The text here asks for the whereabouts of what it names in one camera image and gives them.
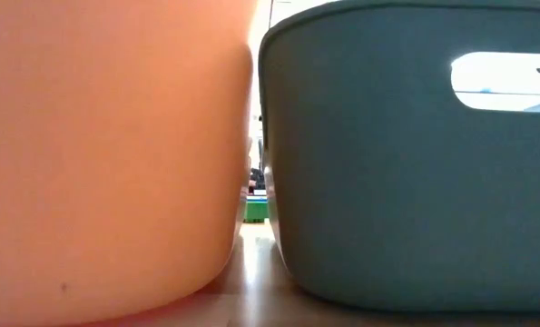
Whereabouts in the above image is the green toy block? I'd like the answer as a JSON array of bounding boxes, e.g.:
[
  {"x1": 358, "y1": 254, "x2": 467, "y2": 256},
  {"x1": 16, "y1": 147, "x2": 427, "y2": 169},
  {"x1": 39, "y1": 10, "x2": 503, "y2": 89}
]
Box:
[{"x1": 243, "y1": 200, "x2": 270, "y2": 224}]

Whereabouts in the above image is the person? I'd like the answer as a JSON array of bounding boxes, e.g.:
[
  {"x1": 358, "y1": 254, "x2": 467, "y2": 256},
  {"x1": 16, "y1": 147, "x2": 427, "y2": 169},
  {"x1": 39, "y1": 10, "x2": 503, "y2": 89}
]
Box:
[{"x1": 248, "y1": 166, "x2": 267, "y2": 192}]

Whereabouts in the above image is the dark teal plastic bin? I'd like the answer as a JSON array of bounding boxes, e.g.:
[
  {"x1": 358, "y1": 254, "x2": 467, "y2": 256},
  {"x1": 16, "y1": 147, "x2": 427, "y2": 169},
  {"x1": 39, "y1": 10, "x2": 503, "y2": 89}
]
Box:
[{"x1": 258, "y1": 0, "x2": 540, "y2": 314}]

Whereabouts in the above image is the yellow-orange plastic bin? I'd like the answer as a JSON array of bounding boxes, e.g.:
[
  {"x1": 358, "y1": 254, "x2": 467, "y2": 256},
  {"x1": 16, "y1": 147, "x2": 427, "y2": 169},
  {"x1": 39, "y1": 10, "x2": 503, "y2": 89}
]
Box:
[{"x1": 0, "y1": 0, "x2": 255, "y2": 327}]

